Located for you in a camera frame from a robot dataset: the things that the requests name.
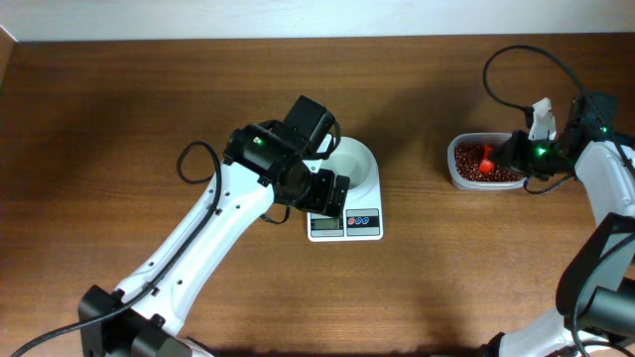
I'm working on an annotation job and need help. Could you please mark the orange measuring scoop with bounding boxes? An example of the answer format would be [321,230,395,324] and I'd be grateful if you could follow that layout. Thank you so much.
[478,144,495,174]

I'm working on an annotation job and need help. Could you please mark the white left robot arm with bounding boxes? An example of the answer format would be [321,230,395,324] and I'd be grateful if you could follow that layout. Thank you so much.
[78,121,350,357]

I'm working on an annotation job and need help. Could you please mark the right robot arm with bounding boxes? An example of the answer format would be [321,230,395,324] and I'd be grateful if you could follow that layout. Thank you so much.
[482,93,634,357]

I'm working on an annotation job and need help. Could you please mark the white bowl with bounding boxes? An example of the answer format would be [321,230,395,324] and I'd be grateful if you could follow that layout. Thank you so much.
[320,137,379,200]

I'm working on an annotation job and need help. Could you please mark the white kitchen scale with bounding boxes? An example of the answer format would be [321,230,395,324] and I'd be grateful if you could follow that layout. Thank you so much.
[307,181,384,242]

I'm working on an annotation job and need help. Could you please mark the clear plastic container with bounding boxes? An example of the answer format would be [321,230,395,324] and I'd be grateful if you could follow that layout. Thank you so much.
[447,133,525,190]

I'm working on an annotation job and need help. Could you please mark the red beans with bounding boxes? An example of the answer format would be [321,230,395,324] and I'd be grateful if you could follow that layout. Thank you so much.
[453,143,522,183]

